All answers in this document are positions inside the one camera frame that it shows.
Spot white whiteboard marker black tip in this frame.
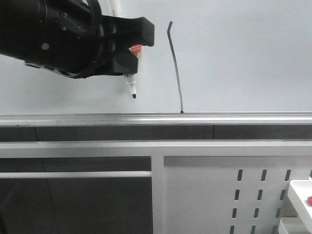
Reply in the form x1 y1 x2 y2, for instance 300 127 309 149
107 0 137 99

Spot white metal stand frame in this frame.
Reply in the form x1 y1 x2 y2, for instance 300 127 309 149
0 140 312 234

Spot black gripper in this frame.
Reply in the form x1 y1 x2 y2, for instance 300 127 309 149
0 0 155 79

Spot red capped marker in tray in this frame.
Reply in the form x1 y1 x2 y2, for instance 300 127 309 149
307 196 312 206

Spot white lower tray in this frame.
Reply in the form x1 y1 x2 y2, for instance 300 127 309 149
278 217 302 234

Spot white marker tray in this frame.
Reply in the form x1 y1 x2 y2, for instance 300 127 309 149
287 180 312 234

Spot large whiteboard with aluminium frame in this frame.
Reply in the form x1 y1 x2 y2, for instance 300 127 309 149
0 0 312 123

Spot red round magnet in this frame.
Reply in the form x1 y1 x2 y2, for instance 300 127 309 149
129 44 142 57

